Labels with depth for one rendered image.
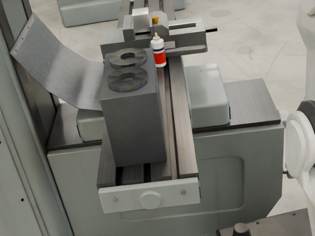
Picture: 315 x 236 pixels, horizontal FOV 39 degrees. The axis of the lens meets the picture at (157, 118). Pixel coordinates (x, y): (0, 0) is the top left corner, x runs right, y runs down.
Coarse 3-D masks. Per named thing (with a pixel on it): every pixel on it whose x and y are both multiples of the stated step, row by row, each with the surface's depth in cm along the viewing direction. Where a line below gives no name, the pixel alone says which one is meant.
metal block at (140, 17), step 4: (140, 8) 146; (144, 8) 145; (132, 12) 144; (136, 12) 144; (140, 12) 143; (144, 12) 143; (148, 12) 144; (132, 16) 142; (136, 16) 142; (140, 16) 142; (144, 16) 142; (148, 16) 142; (136, 20) 142; (140, 20) 142; (144, 20) 142; (148, 20) 142; (136, 24) 143; (140, 24) 143; (144, 24) 143; (148, 24) 143; (136, 28) 144; (140, 28) 144; (144, 28) 144; (148, 28) 144; (136, 32) 145
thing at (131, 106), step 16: (128, 48) 107; (112, 64) 102; (128, 64) 100; (144, 64) 102; (112, 80) 95; (128, 80) 97; (144, 80) 94; (112, 96) 92; (128, 96) 92; (144, 96) 92; (112, 112) 94; (128, 112) 94; (144, 112) 94; (160, 112) 98; (112, 128) 96; (128, 128) 96; (144, 128) 96; (160, 128) 96; (112, 144) 98; (128, 144) 98; (144, 144) 99; (160, 144) 99; (128, 160) 101; (144, 160) 101; (160, 160) 101
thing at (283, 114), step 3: (279, 111) 157; (282, 111) 157; (285, 111) 157; (279, 114) 157; (282, 114) 156; (285, 114) 156; (282, 117) 156; (285, 117) 156; (282, 120) 156; (285, 120) 156; (285, 123) 156; (285, 126) 157
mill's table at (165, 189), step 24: (144, 0) 196; (168, 0) 189; (120, 24) 174; (168, 72) 142; (168, 96) 129; (168, 120) 119; (168, 144) 107; (192, 144) 106; (120, 168) 106; (144, 168) 104; (168, 168) 100; (192, 168) 99; (120, 192) 98; (144, 192) 98; (168, 192) 98; (192, 192) 98
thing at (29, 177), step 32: (0, 0) 123; (0, 32) 122; (0, 64) 125; (0, 96) 129; (32, 96) 140; (0, 128) 134; (32, 128) 139; (0, 160) 140; (32, 160) 143; (0, 192) 147; (32, 192) 149; (0, 224) 155; (32, 224) 155; (64, 224) 162
